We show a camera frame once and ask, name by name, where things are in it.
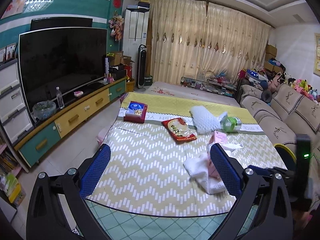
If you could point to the yellow rimmed trash bin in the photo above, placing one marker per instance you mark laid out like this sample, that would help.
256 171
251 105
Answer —
287 156

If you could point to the yellow green tv cabinet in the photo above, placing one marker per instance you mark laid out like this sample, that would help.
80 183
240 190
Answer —
48 133

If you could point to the white foam fruit net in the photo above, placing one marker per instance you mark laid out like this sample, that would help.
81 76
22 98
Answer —
204 121

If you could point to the beige sofa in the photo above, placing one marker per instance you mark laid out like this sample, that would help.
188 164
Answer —
289 113

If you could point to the blue tissue pack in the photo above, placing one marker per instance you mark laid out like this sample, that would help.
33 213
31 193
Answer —
135 109

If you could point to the beige curtain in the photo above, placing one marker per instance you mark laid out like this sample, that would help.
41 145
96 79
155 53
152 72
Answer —
198 39

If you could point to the red snack wrapper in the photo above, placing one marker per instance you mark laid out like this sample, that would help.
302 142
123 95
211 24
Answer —
179 130

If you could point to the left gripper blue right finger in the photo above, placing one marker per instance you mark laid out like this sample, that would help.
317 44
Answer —
230 172

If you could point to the white standing air conditioner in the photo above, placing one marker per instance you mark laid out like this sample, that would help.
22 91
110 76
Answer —
134 34

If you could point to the clear green plastic bottle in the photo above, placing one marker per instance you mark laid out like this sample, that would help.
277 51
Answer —
230 124

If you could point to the green patterned tablecloth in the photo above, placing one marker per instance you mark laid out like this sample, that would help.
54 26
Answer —
145 191

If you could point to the white drawer cabinet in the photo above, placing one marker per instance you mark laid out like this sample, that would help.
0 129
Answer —
15 118

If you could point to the black tower fan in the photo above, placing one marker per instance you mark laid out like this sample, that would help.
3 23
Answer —
141 65

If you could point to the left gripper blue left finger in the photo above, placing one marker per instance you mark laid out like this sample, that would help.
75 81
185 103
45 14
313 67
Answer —
92 169

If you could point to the black television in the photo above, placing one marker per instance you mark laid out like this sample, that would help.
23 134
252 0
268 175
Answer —
66 57

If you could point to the pink carton box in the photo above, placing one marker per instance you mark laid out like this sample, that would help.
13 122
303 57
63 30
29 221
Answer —
217 140

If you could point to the clear water bottle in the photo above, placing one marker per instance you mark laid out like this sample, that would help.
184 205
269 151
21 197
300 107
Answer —
59 98

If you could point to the floral floor mat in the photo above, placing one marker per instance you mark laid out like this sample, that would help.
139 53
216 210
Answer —
166 89

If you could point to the glass ashtray bowl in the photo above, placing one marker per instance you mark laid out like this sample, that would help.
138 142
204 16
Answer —
43 110

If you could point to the white tissue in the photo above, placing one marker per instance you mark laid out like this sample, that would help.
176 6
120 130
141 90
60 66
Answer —
203 171

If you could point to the red tray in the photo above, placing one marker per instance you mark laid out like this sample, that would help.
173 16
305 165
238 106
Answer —
137 119

